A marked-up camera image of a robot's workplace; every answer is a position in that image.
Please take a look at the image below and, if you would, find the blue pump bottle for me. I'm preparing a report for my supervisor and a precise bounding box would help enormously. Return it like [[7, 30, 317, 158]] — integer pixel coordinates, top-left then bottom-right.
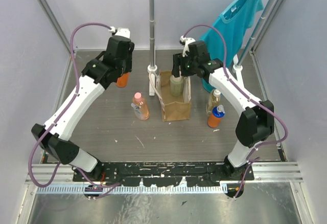
[[116, 73, 130, 88]]

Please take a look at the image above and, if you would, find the amber bottle white cap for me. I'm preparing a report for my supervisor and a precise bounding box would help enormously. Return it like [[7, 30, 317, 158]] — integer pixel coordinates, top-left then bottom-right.
[[206, 89, 221, 116]]

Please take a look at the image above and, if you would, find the pink cap clear bottle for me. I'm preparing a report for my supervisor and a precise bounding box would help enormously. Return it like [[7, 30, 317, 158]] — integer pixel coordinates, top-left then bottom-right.
[[131, 92, 150, 120]]

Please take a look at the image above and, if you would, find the orange bottle blue cap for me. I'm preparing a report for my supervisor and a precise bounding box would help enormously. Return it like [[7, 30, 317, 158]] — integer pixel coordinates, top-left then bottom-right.
[[207, 105, 225, 128]]

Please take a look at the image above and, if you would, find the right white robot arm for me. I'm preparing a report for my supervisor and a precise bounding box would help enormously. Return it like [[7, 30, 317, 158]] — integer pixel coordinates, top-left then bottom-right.
[[172, 37, 274, 180]]

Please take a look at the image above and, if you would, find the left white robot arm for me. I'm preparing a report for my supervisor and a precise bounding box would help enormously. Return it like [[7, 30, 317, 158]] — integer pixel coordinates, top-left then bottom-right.
[[32, 29, 134, 181]]

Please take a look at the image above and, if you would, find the brown canvas tote bag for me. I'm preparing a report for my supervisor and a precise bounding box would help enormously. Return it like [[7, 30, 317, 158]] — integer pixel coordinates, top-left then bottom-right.
[[149, 71, 191, 122]]

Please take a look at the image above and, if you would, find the green bottle cream cap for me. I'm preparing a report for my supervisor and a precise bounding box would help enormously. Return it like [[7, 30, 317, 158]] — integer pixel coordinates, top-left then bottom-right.
[[170, 75, 184, 97]]

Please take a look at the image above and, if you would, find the white metal clothes rack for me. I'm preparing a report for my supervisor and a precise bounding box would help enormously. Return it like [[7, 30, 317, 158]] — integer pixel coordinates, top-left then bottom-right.
[[148, 0, 276, 82]]

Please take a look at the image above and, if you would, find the teal t-shirt on hanger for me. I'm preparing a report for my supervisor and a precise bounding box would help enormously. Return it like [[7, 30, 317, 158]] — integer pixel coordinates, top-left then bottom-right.
[[198, 0, 264, 93]]

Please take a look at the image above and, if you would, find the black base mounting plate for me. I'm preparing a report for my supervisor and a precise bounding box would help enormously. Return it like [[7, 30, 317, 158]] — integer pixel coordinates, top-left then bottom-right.
[[73, 161, 254, 187]]

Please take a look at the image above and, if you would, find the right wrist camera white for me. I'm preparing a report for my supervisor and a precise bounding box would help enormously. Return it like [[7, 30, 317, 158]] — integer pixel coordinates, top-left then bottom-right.
[[179, 35, 196, 56]]

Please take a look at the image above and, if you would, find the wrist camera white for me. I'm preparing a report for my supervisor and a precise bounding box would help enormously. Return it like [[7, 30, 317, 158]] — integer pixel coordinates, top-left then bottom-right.
[[108, 27, 131, 38], [179, 35, 196, 56]]

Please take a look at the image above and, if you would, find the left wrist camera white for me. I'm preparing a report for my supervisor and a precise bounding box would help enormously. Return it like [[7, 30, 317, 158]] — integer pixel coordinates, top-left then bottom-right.
[[108, 27, 131, 38]]

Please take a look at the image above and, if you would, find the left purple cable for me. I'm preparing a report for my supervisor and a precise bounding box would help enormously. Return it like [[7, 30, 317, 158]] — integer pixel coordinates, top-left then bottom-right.
[[27, 23, 122, 199]]

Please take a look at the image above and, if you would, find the purple cable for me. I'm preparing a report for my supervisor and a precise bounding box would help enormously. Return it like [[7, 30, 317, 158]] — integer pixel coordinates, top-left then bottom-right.
[[27, 23, 122, 199], [179, 24, 289, 199]]

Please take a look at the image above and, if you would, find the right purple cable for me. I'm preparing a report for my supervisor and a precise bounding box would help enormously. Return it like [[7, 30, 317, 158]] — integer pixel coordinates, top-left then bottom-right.
[[179, 24, 289, 199]]

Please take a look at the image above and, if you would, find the aluminium frame rail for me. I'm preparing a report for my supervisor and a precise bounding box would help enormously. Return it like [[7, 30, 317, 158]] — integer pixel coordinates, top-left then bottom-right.
[[32, 161, 303, 198]]

